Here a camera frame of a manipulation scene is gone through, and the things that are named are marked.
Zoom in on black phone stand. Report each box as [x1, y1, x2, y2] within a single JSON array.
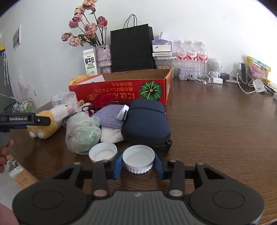
[[240, 63, 249, 84]]

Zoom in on middle water bottle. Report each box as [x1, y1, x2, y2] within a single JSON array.
[[187, 41, 198, 78]]

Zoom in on yellow pink snack bag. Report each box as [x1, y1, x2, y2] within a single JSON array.
[[247, 56, 271, 84]]

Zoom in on white charger with cable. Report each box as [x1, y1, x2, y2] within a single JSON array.
[[210, 76, 223, 84]]

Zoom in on red pumpkin cardboard box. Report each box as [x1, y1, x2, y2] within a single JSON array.
[[69, 69, 172, 105]]

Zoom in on white ridged bottle cap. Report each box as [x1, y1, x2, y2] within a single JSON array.
[[123, 145, 155, 174]]

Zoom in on alpaca plush toy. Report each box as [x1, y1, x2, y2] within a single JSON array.
[[26, 103, 75, 139]]

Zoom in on white robot figurine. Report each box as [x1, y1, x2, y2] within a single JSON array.
[[208, 58, 222, 78]]

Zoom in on left water bottle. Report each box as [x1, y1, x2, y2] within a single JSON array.
[[177, 40, 187, 68]]

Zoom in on white cloth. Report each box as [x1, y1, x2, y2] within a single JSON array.
[[100, 126, 124, 143]]

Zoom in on dried pink rose bouquet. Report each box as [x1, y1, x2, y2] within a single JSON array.
[[61, 0, 108, 47]]

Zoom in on right water bottle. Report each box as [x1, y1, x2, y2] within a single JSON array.
[[198, 42, 208, 77]]

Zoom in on clear seed container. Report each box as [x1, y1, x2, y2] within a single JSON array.
[[156, 59, 175, 78]]

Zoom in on black paper shopping bag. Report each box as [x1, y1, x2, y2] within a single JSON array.
[[110, 14, 156, 72]]

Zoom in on white face mask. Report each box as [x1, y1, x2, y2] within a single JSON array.
[[253, 79, 268, 93]]

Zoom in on clear bag green wrap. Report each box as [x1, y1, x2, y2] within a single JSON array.
[[65, 112, 101, 155]]

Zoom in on white flat box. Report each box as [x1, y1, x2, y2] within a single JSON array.
[[152, 52, 176, 60]]

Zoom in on white earphones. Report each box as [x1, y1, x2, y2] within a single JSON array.
[[194, 75, 213, 85]]

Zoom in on purple textured vase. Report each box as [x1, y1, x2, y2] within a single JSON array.
[[95, 44, 112, 73]]

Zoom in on purple tissue pack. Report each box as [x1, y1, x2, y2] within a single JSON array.
[[151, 32, 172, 52]]

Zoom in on braided cable with pink strap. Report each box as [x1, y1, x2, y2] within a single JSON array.
[[61, 114, 74, 129]]

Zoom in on brown paper package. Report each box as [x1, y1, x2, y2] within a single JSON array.
[[5, 155, 38, 189]]

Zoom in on white green milk carton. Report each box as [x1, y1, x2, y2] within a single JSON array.
[[83, 48, 98, 77]]

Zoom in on water bottle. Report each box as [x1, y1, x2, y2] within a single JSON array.
[[187, 41, 198, 78], [198, 42, 208, 77], [177, 40, 187, 68]]

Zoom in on person's left hand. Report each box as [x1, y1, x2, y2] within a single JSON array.
[[0, 140, 14, 173]]

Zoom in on blue grey fabric pouch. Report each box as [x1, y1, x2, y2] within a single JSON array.
[[93, 105, 126, 129]]

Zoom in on white plastic lid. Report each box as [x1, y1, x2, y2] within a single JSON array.
[[89, 142, 117, 163]]

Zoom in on clear wet wipes box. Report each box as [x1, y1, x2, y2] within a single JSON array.
[[51, 91, 78, 108]]

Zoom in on navy zippered pouch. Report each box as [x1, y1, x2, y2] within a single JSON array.
[[121, 99, 172, 156]]

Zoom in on floral metal tin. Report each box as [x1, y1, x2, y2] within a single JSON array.
[[177, 67, 198, 80]]

